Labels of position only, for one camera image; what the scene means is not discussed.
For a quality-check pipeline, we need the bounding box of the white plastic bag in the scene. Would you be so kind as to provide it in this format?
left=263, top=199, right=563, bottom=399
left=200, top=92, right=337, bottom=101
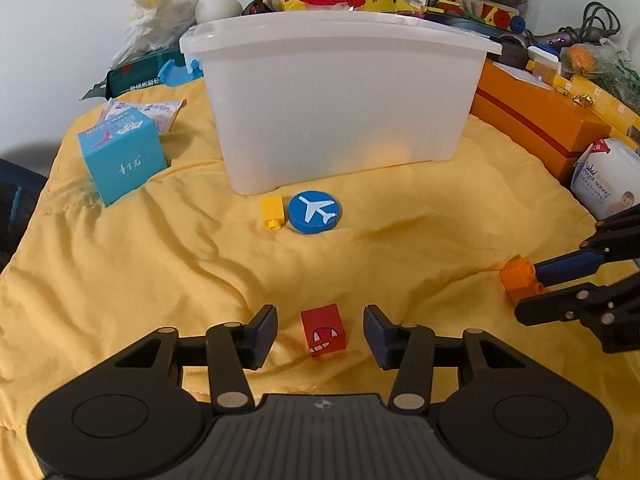
left=110, top=0, right=200, bottom=70

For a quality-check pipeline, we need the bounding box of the yellow ruler box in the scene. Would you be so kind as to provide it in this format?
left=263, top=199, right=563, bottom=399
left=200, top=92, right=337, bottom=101
left=526, top=61, right=639, bottom=153

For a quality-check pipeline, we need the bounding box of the white paper packet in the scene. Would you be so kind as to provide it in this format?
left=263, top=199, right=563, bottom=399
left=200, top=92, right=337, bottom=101
left=98, top=99, right=186, bottom=134

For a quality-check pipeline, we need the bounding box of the white egg shaped object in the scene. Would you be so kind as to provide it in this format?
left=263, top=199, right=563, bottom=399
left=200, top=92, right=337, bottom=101
left=194, top=0, right=243, bottom=24

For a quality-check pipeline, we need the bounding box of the orange building brick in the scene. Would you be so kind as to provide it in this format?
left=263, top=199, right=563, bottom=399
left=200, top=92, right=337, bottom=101
left=499, top=257, right=546, bottom=306

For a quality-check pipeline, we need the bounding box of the yellow quilted cloth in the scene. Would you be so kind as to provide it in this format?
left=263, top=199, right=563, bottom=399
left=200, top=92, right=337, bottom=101
left=1, top=81, right=639, bottom=479

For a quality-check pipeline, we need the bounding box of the blue plastic toy piece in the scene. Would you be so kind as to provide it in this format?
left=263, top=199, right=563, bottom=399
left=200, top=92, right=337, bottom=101
left=157, top=60, right=204, bottom=88

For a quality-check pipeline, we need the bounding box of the red monster face brick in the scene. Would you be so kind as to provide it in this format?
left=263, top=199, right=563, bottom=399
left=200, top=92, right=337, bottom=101
left=300, top=304, right=347, bottom=356

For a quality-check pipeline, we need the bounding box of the yellow small building brick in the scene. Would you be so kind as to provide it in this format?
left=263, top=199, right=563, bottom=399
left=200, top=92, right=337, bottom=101
left=260, top=195, right=286, bottom=231

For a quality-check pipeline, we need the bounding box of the light blue cardboard box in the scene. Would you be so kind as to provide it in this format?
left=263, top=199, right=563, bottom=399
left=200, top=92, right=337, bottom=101
left=77, top=107, right=167, bottom=206

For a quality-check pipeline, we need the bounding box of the blue airplane disc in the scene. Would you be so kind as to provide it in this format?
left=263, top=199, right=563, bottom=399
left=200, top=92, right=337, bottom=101
left=288, top=190, right=342, bottom=234

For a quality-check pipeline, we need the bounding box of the orange gift box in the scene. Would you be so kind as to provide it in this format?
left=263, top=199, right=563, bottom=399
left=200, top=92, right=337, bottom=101
left=471, top=61, right=612, bottom=184

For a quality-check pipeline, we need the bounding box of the dark blue bag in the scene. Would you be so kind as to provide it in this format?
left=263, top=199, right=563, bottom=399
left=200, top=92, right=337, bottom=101
left=0, top=159, right=47, bottom=269

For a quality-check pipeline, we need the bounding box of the baby wipes pack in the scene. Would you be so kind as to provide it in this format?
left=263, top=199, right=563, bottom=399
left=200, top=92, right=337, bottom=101
left=570, top=138, right=640, bottom=220

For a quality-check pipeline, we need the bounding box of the white plastic storage bin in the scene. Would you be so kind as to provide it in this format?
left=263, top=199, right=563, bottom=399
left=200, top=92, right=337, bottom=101
left=180, top=11, right=501, bottom=195

